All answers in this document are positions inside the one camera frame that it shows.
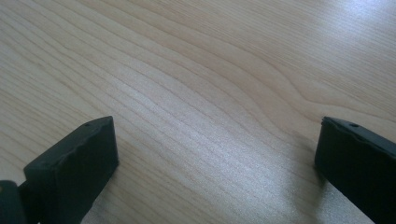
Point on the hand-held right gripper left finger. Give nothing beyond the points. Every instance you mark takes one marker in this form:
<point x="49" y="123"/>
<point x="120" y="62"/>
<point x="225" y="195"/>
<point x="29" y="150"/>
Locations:
<point x="74" y="168"/>

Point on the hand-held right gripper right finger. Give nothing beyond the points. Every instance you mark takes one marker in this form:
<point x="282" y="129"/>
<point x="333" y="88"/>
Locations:
<point x="358" y="161"/>

